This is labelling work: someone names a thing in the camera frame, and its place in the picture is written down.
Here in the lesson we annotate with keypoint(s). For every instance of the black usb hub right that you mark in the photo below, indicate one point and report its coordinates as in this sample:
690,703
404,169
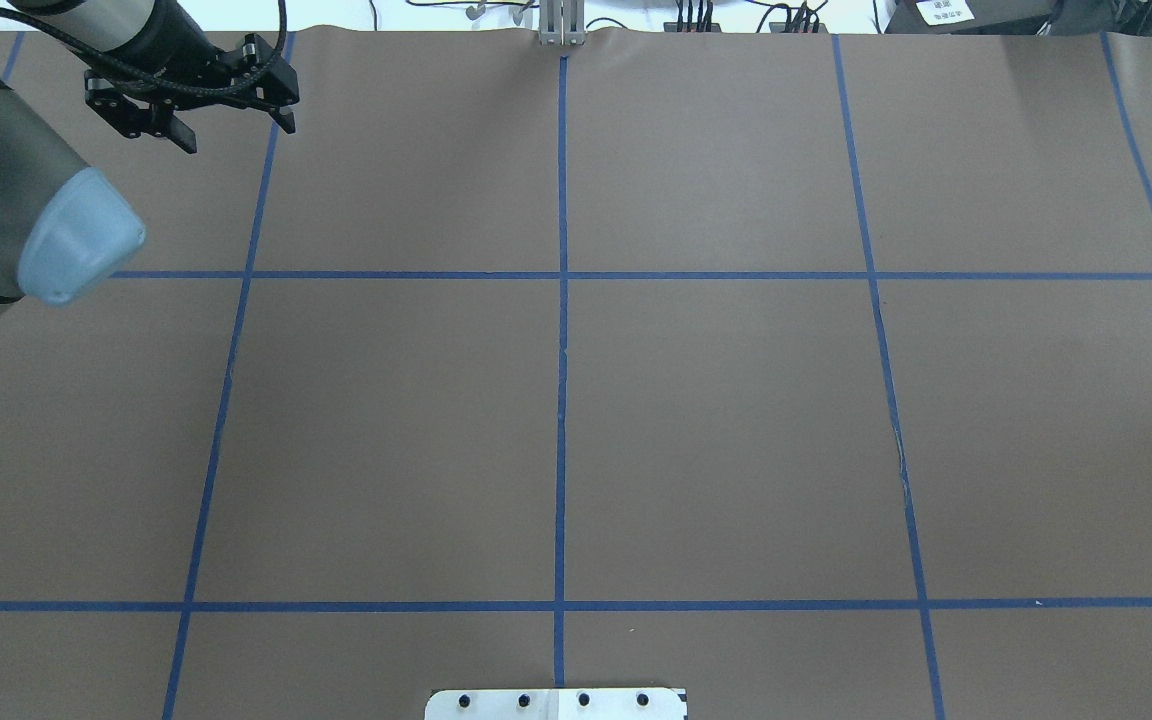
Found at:
801,19

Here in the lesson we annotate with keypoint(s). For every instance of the brown gridded table mat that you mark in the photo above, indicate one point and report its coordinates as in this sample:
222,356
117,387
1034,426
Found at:
809,375

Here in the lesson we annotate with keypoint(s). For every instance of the black usb hub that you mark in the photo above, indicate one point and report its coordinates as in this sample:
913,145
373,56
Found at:
801,19
693,17

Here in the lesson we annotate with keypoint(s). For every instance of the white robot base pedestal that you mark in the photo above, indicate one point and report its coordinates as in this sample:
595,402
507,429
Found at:
559,703

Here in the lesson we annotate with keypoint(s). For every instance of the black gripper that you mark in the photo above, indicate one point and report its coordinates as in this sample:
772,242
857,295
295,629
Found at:
179,41

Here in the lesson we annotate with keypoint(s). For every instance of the black labelled box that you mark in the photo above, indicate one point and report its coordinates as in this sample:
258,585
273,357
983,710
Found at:
969,17

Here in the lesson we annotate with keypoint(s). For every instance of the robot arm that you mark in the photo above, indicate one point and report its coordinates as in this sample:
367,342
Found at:
63,225

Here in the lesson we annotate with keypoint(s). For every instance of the aluminium frame post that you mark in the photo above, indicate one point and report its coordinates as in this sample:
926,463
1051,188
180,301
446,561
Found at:
561,23

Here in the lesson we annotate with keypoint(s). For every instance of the black usb hub left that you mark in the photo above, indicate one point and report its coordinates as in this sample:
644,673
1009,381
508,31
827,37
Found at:
693,17

